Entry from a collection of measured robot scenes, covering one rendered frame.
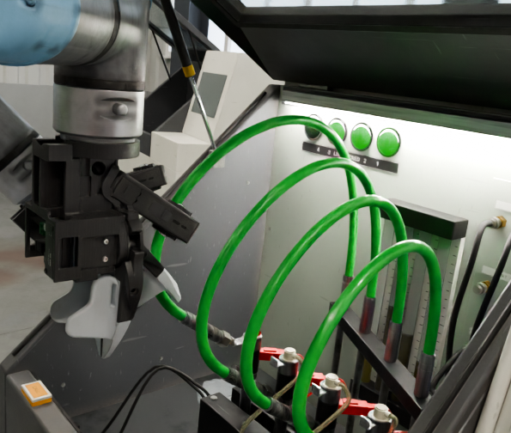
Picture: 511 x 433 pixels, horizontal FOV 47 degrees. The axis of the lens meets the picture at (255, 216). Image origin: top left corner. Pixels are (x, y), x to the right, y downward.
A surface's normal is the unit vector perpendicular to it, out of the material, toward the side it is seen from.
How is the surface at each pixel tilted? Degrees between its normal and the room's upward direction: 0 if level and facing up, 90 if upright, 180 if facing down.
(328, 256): 90
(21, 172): 78
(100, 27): 104
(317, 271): 90
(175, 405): 0
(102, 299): 93
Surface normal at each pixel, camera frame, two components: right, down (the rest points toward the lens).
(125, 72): 0.71, 0.25
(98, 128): 0.23, 0.27
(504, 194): -0.77, 0.08
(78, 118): -0.13, 0.24
